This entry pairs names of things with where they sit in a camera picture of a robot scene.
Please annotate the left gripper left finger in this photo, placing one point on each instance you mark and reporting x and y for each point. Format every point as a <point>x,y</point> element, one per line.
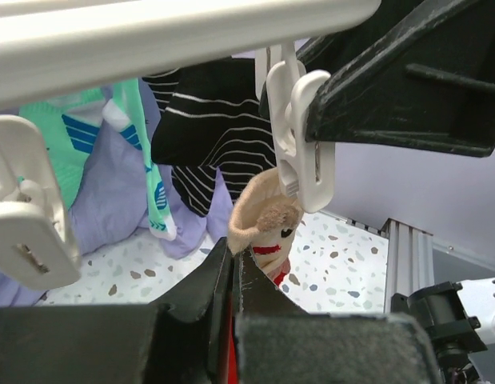
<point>181,337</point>

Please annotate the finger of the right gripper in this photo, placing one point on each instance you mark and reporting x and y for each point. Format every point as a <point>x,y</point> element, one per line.
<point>417,74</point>

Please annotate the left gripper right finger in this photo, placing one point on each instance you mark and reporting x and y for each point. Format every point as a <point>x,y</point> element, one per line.
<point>278,342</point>

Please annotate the beige and red character sock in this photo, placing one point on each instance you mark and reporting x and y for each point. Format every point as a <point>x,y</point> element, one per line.
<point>265,220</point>

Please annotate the white plastic sock hanger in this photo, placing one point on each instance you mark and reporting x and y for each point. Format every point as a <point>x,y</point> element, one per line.
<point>50,48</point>

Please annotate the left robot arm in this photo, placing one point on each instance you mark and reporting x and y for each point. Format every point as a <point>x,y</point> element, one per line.
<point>453,333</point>

